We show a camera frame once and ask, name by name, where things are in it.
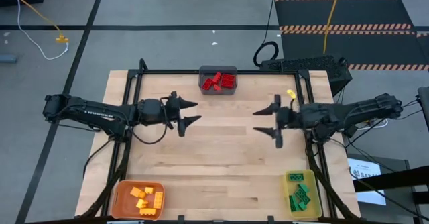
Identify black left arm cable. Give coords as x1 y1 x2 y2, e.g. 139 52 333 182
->
125 96 175 146

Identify orange plastic bin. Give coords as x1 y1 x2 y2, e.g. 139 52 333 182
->
110 180 166 221

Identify black cable with loop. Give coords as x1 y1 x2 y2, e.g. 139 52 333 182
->
253 0 281 68

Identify black metal bar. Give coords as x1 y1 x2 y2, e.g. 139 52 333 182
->
353 165 429 193

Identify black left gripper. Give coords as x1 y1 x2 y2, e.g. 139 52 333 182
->
139 90 202 138

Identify white floor cable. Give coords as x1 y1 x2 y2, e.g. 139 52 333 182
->
9 0 70 61

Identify yellow hanging cable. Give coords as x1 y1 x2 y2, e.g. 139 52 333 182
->
322 0 345 56

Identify yellow plastic bin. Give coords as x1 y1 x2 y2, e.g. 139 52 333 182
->
282 169 323 221

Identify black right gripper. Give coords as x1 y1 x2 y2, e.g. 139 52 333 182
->
252 94 315 150

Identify grey plastic bin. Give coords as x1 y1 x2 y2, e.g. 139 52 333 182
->
198 65 239 96

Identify white power cable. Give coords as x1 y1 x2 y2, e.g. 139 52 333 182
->
357 117 389 131

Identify black perforated computer case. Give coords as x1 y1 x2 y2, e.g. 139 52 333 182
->
259 55 354 97

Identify yellow cable with plug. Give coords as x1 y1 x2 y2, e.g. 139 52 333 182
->
0 0 70 44

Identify black metal table frame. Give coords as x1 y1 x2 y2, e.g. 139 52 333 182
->
80 58 361 224

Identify dark grey cart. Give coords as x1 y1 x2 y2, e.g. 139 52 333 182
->
345 152 429 224

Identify white printed paper sign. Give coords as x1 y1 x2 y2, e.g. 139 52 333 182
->
347 158 387 207

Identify black hazard-striped floor mat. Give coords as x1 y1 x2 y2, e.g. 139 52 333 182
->
274 0 416 34
280 30 429 72

